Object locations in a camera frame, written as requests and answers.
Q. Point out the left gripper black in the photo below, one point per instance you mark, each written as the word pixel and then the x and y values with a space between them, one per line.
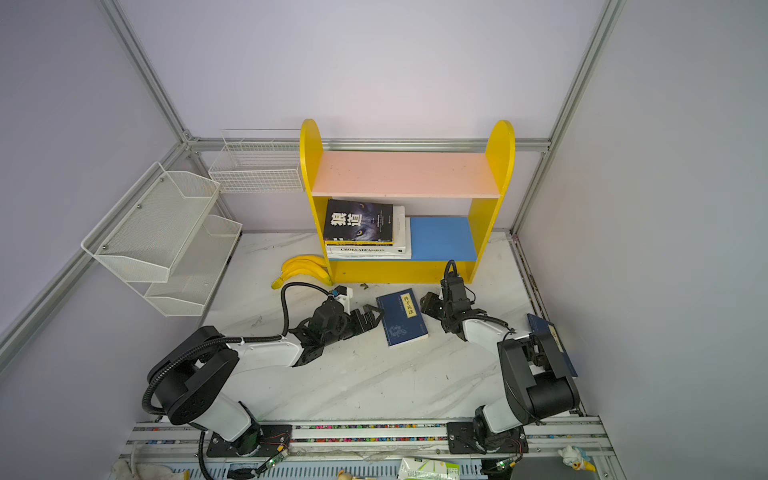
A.
pixel 354 322

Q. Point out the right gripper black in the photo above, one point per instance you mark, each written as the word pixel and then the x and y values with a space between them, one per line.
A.
pixel 441 309

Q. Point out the blue book yellow label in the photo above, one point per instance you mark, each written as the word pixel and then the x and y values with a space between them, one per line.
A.
pixel 402 318
pixel 552 353

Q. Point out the white Javen Mao portfolio book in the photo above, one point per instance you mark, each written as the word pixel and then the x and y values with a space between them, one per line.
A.
pixel 401 250

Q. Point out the white Chokladfabriken book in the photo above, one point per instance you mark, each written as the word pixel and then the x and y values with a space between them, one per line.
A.
pixel 365 229

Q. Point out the black book white characters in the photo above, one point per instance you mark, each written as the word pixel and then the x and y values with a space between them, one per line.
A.
pixel 349 221

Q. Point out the yellow paperback book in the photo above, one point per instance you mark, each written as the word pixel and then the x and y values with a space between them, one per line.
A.
pixel 358 243

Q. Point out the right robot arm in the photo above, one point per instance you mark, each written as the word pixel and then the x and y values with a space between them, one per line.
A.
pixel 536 378

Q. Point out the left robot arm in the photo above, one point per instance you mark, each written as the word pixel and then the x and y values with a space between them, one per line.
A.
pixel 188 385

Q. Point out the yellow banana bunch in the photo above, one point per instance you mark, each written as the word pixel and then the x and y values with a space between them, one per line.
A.
pixel 309 265

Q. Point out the white green carton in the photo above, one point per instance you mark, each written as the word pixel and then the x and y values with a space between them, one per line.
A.
pixel 413 468

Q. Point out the small toy figure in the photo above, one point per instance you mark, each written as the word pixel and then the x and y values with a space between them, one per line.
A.
pixel 576 458

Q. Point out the white mesh two-tier rack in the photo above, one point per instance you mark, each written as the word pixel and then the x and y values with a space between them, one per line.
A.
pixel 165 241

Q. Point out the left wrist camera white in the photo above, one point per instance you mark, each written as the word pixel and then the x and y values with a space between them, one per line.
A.
pixel 343 295

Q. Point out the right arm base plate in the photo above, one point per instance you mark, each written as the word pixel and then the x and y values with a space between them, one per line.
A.
pixel 474 438

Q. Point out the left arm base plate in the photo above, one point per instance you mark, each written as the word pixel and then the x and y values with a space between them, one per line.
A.
pixel 262 441

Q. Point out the white wire basket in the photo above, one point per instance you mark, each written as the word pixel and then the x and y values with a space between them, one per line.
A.
pixel 258 161

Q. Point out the aluminium front rail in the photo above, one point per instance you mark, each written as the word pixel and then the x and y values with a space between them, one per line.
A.
pixel 373 450

